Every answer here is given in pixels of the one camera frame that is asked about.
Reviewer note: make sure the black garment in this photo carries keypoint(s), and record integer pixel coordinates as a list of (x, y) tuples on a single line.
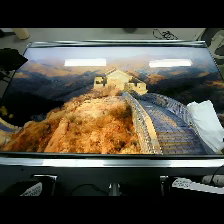
[(11, 60)]

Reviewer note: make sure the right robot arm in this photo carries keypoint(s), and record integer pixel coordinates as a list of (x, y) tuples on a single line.
[(183, 183)]

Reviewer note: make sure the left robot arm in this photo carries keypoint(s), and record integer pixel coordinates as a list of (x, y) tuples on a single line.
[(33, 190)]

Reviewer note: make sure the white garment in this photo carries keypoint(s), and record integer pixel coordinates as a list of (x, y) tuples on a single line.
[(206, 123)]

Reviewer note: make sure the silver frame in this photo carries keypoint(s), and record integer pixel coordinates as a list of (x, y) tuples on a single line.
[(100, 162)]

